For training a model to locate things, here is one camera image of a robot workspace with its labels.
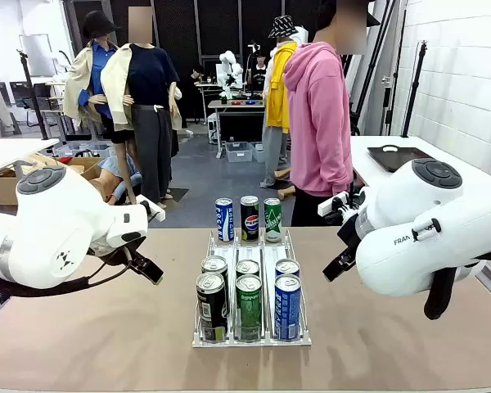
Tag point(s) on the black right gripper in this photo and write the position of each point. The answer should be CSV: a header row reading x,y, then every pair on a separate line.
x,y
352,241

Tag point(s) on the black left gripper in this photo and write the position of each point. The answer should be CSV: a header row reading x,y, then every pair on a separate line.
x,y
122,251

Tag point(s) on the blue Pocari Sweat can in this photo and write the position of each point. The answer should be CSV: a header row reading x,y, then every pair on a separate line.
x,y
287,267
287,307
224,221

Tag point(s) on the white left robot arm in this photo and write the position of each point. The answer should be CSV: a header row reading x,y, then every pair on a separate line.
x,y
45,229

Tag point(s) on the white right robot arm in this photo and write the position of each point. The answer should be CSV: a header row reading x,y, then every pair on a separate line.
x,y
433,245

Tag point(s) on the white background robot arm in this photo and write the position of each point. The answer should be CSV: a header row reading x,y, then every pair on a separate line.
x,y
229,71

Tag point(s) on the person's pink-sleeved left forearm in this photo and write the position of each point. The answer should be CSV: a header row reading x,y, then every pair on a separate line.
x,y
339,180

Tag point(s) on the person in pink hoodie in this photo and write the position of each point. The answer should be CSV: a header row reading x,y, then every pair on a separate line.
x,y
317,123

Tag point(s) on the seated person in black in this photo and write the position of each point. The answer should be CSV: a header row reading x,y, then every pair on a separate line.
x,y
196,94

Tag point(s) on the background person behind table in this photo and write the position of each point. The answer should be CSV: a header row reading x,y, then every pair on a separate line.
x,y
257,73

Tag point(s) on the black Pepsi can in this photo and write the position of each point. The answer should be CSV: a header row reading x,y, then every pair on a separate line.
x,y
214,264
249,219
211,307

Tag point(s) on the green soda can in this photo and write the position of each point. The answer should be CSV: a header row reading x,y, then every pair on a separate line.
x,y
249,307
273,221
247,268

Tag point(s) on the lying mannequin torso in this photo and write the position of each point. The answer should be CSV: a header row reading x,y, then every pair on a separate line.
x,y
114,180

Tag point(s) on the white can dispenser rack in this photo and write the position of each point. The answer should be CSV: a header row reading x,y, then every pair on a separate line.
x,y
251,343

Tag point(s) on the black tray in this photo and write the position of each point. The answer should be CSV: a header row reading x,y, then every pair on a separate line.
x,y
397,157

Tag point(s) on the clear plastic storage bin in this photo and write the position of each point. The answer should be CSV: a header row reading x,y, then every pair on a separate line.
x,y
239,152
259,152

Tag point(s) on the large cardboard box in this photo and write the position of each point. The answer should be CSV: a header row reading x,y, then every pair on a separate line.
x,y
4,190

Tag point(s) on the white side table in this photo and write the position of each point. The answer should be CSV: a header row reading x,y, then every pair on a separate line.
x,y
454,147

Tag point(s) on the mannequin with navy top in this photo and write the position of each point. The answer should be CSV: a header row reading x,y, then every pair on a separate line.
x,y
151,102

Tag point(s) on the mannequin with yellow hoodie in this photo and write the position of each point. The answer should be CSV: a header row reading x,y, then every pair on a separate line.
x,y
276,98

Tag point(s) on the white work table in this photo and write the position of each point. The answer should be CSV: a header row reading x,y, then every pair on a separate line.
x,y
12,151

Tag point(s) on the grey background table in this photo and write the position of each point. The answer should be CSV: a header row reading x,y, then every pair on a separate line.
x,y
237,105

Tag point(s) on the black tripod stand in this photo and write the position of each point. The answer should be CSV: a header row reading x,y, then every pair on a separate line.
x,y
413,90

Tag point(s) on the leaning black poles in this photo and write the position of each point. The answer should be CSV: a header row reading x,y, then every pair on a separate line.
x,y
372,65

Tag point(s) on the mannequin with black hat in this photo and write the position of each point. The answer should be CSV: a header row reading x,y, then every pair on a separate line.
x,y
92,73

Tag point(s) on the black light stand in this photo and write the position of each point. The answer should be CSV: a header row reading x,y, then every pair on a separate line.
x,y
32,94

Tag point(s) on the white board panel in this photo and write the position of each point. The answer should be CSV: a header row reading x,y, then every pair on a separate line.
x,y
37,55

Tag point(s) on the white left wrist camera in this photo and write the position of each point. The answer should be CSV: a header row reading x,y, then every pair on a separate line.
x,y
151,209

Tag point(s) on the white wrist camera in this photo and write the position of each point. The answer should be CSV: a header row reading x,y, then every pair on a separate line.
x,y
331,204
151,209

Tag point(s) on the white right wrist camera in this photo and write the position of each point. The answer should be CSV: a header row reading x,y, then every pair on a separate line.
x,y
331,204

